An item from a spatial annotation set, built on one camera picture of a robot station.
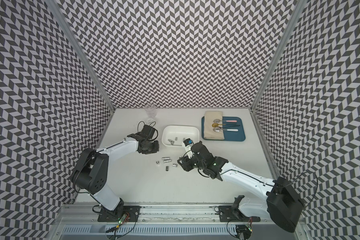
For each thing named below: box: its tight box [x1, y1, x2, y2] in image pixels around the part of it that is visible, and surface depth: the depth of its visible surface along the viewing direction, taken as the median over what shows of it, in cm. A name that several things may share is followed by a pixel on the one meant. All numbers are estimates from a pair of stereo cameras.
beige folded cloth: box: [204, 111, 225, 140], surface depth 110 cm
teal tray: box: [201, 116, 246, 142], surface depth 108 cm
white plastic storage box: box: [161, 125, 200, 147], surface depth 103 cm
